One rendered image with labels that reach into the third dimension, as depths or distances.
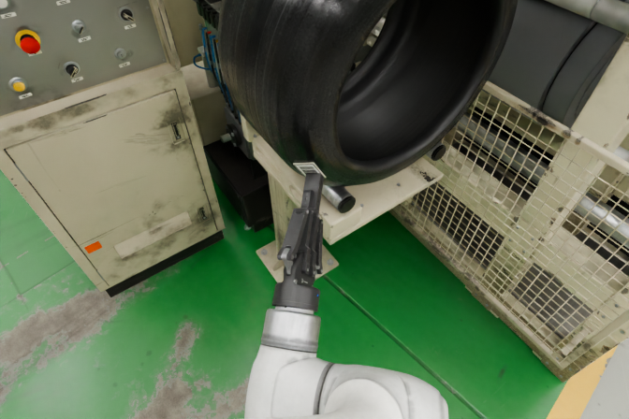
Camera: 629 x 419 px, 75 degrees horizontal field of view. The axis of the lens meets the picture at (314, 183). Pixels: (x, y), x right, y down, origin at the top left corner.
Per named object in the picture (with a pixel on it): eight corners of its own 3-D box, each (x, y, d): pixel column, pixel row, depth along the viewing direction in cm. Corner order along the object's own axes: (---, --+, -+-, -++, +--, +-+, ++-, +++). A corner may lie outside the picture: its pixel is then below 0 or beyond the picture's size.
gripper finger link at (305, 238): (288, 272, 69) (285, 271, 68) (298, 209, 73) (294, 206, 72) (309, 274, 67) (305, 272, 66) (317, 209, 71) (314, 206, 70)
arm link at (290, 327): (277, 344, 70) (284, 308, 73) (326, 353, 67) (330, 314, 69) (249, 341, 63) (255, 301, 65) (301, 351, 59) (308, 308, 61)
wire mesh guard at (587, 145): (367, 186, 172) (390, 27, 120) (371, 184, 173) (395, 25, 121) (561, 370, 123) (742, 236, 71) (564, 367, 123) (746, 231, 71)
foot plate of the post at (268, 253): (255, 252, 185) (255, 247, 182) (305, 224, 196) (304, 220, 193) (287, 297, 171) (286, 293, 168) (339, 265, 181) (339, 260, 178)
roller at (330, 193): (258, 130, 108) (256, 116, 105) (273, 123, 110) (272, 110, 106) (339, 217, 89) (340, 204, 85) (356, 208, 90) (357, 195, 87)
